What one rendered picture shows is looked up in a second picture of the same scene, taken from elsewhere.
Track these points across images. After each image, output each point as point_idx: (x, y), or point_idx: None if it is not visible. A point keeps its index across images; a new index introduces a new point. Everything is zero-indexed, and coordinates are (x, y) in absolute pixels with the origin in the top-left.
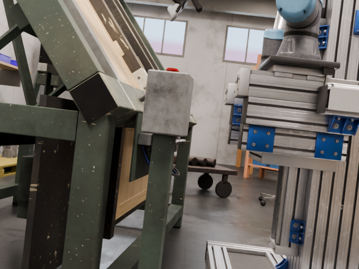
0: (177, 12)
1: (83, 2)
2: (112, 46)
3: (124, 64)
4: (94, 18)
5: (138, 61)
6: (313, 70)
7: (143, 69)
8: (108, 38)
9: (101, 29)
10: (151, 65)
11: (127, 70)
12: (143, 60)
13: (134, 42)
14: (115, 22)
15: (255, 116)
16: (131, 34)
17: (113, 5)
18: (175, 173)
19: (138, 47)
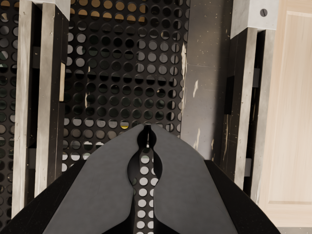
0: (211, 161)
1: (311, 182)
2: (284, 99)
3: (277, 59)
4: (292, 156)
5: (271, 47)
6: None
7: (266, 25)
8: (276, 117)
9: (289, 135)
10: (42, 54)
11: (284, 45)
12: (56, 79)
13: (52, 138)
14: (263, 150)
15: None
16: (49, 164)
17: None
18: None
19: (52, 120)
